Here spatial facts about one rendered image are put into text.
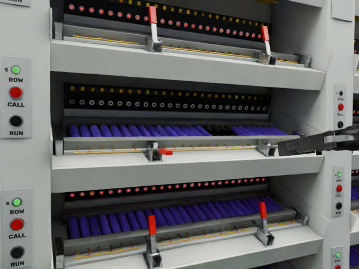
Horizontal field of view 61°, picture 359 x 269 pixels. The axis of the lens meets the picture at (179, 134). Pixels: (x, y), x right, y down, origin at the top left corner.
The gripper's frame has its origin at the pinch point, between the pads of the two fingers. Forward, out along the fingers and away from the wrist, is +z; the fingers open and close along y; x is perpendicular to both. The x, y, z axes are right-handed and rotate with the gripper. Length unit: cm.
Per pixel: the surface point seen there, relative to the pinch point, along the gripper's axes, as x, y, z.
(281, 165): -3.3, 3.0, 7.8
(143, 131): 5.7, -26.2, 15.9
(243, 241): -19.6, -5.0, 13.4
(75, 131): 5.8, -39.9, 15.8
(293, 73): 16.9, 5.8, 4.1
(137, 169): -2.5, -30.5, 7.4
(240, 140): 2.8, -5.4, 10.8
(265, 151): 0.0, -1.0, 7.9
